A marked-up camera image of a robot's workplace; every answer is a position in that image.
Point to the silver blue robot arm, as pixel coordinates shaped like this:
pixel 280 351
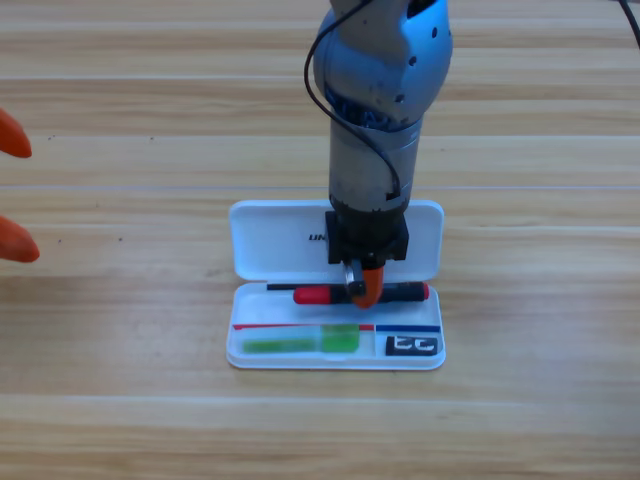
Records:
pixel 380 75

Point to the black eraser with white print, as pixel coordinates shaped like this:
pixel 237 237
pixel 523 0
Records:
pixel 412 346

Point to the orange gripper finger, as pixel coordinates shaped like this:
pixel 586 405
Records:
pixel 374 287
pixel 15 140
pixel 17 245

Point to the green highlighter pen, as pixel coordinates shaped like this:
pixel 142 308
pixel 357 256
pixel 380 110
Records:
pixel 340 340

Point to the red and black marker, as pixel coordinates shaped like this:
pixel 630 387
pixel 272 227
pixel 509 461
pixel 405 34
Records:
pixel 315 295

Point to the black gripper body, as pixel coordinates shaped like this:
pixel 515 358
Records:
pixel 367 237

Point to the white Unitree pencil case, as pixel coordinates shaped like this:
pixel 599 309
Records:
pixel 280 240

